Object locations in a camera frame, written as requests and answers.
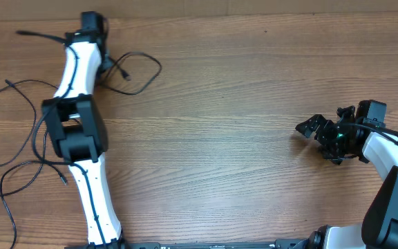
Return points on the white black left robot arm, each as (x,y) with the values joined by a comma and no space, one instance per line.
(78,132)

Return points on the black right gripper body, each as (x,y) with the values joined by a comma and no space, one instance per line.
(335,144)

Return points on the brown cardboard wall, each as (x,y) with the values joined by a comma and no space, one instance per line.
(25,10)

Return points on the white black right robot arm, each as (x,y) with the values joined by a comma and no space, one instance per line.
(360,132)

